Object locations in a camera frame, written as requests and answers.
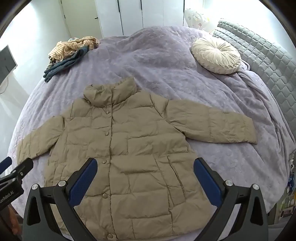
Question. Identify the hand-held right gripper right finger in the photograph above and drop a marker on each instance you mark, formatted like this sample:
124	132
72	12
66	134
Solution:
205	180

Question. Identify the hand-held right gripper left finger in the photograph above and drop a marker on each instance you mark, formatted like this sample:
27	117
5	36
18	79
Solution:
83	183

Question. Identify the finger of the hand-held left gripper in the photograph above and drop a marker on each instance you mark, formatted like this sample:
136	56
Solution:
23	168
4	163

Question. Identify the khaki puffer jacket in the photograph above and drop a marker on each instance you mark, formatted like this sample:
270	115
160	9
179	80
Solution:
138	150

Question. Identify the person's left hand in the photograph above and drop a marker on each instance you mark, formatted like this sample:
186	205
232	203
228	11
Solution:
15	220

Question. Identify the colourful small clutter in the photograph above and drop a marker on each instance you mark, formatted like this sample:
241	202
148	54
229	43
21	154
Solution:
288	204

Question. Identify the folded blue jeans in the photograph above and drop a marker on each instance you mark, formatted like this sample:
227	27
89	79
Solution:
62	63

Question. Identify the cream round pleated pillow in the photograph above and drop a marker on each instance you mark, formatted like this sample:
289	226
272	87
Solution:
215	54

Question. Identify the striped beige garment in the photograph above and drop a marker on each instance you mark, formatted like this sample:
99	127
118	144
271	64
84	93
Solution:
69	47

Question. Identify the purple bed blanket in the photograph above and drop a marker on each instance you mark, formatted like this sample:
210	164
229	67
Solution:
150	58

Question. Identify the grey quilted headboard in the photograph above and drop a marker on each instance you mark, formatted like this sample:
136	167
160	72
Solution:
266	53

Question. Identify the white door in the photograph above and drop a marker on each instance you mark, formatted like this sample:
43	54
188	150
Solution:
81	18

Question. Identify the white wardrobe doors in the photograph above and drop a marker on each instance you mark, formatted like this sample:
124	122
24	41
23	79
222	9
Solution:
131	16

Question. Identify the wall-mounted television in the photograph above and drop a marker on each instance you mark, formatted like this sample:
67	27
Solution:
5	62

